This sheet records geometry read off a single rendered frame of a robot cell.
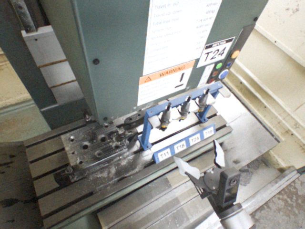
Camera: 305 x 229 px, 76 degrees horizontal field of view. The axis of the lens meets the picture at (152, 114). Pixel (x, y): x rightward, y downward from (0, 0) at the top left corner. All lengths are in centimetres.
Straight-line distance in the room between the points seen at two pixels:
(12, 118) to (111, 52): 158
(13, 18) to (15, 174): 92
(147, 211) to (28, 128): 109
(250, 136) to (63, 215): 128
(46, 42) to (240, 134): 135
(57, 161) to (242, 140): 123
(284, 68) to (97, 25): 123
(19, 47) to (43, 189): 70
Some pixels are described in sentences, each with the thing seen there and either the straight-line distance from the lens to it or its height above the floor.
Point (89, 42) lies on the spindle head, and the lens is 34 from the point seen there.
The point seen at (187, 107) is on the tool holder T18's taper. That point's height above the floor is 126.
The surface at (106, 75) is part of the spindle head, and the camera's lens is 40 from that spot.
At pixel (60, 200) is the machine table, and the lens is 115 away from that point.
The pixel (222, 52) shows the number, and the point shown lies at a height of 167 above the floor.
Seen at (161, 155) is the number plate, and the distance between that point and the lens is 114.
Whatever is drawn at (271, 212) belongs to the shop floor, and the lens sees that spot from 245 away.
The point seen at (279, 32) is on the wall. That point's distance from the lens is 139.
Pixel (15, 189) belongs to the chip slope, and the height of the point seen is 69.
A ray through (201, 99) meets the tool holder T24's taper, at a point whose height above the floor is 125.
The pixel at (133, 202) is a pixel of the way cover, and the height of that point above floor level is 75.
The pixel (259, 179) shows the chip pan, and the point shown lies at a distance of 166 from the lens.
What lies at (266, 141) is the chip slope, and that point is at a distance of 161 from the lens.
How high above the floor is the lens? 199
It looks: 56 degrees down
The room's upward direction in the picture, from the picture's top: 11 degrees clockwise
